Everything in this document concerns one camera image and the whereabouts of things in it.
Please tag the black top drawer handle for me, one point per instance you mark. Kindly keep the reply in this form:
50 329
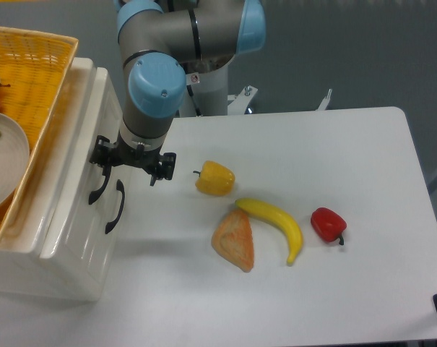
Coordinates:
96 194

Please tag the white base bracket frame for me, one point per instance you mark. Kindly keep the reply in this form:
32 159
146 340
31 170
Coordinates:
240 104

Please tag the grey round plate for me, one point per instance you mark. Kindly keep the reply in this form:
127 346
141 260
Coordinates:
14 156

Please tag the white drawer cabinet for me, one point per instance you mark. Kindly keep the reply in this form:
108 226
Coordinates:
22 271

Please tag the yellow woven basket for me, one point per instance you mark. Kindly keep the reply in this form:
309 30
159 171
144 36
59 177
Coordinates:
34 65

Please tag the yellow bell pepper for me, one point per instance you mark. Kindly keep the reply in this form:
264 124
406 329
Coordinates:
215 179

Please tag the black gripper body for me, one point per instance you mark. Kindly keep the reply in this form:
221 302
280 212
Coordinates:
120 153

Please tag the red bell pepper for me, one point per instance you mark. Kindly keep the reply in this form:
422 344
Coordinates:
328 225

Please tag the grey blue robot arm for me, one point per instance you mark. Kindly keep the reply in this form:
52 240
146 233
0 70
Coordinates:
155 42

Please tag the triangular bread pastry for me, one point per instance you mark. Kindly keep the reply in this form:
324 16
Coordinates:
233 240

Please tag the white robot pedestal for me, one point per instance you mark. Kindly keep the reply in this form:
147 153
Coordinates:
206 87

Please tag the yellow banana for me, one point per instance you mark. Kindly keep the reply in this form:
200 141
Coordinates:
280 219

